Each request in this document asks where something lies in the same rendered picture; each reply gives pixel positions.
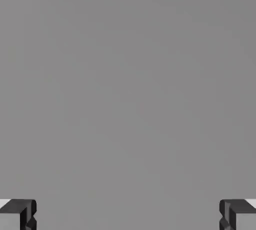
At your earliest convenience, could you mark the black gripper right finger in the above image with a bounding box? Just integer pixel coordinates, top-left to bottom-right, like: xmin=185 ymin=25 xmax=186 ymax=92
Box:
xmin=219 ymin=199 xmax=256 ymax=230

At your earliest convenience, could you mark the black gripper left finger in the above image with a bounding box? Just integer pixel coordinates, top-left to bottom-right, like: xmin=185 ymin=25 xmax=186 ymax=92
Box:
xmin=0 ymin=199 xmax=38 ymax=230

